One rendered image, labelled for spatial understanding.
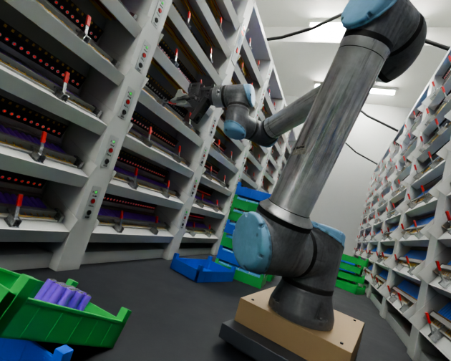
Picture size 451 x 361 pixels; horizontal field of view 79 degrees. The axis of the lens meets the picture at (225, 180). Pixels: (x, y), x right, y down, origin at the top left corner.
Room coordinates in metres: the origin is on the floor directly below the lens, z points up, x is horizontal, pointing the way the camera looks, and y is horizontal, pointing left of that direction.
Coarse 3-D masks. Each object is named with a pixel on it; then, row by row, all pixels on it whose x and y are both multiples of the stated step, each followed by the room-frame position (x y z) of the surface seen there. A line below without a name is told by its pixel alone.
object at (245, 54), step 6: (246, 30) 1.71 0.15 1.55; (246, 42) 1.77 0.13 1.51; (246, 48) 1.80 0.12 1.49; (240, 54) 1.95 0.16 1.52; (246, 54) 1.85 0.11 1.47; (252, 54) 1.90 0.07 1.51; (240, 60) 2.03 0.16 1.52; (246, 60) 2.03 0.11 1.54; (252, 60) 1.94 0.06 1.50; (258, 60) 2.11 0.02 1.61; (246, 66) 2.13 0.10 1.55; (252, 66) 1.98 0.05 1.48; (258, 66) 2.11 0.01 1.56; (246, 72) 2.21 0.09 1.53; (252, 72) 2.18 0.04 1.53; (258, 72) 2.10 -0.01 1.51; (252, 78) 2.30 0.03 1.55; (258, 78) 2.15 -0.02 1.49; (264, 78) 2.27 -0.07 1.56
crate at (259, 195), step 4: (240, 184) 1.68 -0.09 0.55; (236, 188) 1.69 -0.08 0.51; (240, 188) 1.68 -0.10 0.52; (244, 188) 1.67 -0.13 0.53; (248, 188) 1.66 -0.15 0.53; (236, 192) 1.69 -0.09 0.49; (240, 192) 1.68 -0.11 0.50; (244, 192) 1.67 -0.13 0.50; (248, 192) 1.66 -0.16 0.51; (252, 192) 1.65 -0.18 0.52; (256, 192) 1.65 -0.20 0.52; (260, 192) 1.64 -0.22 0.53; (240, 196) 1.78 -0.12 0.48; (244, 196) 1.67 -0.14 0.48; (248, 196) 1.66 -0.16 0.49; (252, 196) 1.65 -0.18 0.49; (256, 196) 1.64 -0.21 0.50; (260, 196) 1.64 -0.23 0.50; (264, 196) 1.63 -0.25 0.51; (268, 196) 1.62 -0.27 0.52; (252, 200) 1.77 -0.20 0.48; (256, 200) 1.67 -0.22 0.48; (260, 200) 1.64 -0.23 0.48
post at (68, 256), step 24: (120, 0) 1.04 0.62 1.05; (144, 0) 0.99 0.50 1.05; (168, 0) 1.04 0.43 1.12; (120, 24) 1.02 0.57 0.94; (120, 48) 1.00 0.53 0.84; (96, 72) 1.04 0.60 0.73; (144, 72) 1.05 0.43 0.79; (96, 96) 1.02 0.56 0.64; (120, 96) 0.98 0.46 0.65; (120, 120) 1.02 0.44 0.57; (96, 144) 0.98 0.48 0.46; (120, 144) 1.05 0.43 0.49; (96, 168) 0.99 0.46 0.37; (48, 192) 1.04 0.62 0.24; (72, 192) 1.00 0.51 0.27; (96, 216) 1.06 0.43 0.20; (72, 240) 1.00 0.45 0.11; (72, 264) 1.03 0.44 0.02
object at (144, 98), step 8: (144, 96) 1.09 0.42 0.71; (144, 104) 1.12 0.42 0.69; (152, 104) 1.15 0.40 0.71; (160, 112) 1.22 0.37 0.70; (168, 112) 1.25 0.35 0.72; (176, 112) 1.57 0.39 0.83; (168, 120) 1.29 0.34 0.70; (176, 120) 1.33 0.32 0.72; (176, 128) 1.37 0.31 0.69; (184, 128) 1.41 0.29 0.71; (200, 128) 1.64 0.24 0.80; (192, 136) 1.50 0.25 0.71; (200, 136) 1.63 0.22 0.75; (200, 144) 1.61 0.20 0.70
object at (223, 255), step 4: (220, 248) 1.68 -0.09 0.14; (220, 252) 1.68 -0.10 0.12; (224, 252) 1.68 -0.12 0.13; (228, 252) 1.67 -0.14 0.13; (216, 256) 1.69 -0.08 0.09; (220, 256) 1.68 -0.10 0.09; (224, 256) 1.67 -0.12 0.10; (228, 256) 1.66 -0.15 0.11; (232, 256) 1.66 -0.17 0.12; (224, 260) 1.67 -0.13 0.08; (228, 260) 1.66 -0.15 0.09; (232, 260) 1.66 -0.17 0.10; (236, 264) 1.65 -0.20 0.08
